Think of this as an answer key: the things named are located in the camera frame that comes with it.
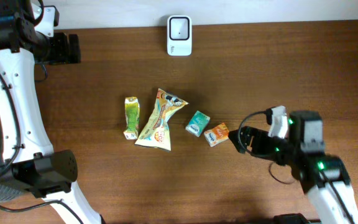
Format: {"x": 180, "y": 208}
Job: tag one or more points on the white barcode scanner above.
{"x": 179, "y": 35}

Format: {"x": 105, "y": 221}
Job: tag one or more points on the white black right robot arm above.
{"x": 296, "y": 140}

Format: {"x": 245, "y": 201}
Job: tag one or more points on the orange tissue pack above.
{"x": 217, "y": 135}

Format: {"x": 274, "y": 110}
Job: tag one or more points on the green yellow juice carton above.
{"x": 132, "y": 113}

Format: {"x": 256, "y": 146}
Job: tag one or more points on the yellow crumpled snack bag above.
{"x": 156, "y": 132}

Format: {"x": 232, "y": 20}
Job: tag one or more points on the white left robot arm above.
{"x": 28, "y": 162}

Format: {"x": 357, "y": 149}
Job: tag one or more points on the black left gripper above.
{"x": 64, "y": 55}

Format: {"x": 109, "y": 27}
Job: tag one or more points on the teal tissue pack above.
{"x": 197, "y": 123}

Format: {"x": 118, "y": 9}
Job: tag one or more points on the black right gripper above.
{"x": 260, "y": 136}

